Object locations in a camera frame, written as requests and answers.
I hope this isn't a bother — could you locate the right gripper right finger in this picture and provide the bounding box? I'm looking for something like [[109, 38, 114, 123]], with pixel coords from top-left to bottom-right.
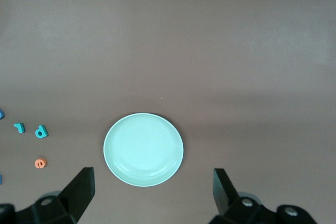
[[209, 168, 320, 224]]

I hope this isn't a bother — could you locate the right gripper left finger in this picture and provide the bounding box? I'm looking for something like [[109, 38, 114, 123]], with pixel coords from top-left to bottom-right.
[[0, 166, 96, 224]]

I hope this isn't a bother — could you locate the orange foam letter e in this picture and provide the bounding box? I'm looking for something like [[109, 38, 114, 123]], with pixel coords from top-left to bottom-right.
[[34, 157, 48, 169]]

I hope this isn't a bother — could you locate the teal foam letter p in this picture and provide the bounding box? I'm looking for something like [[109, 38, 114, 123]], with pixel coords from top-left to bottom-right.
[[34, 125, 49, 138]]

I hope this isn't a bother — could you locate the teal foam letter r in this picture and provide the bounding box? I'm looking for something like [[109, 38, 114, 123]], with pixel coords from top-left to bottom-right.
[[13, 122, 27, 133]]

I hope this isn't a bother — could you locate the mint green plate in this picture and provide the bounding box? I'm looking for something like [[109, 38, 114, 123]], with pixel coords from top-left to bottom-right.
[[103, 112, 185, 188]]

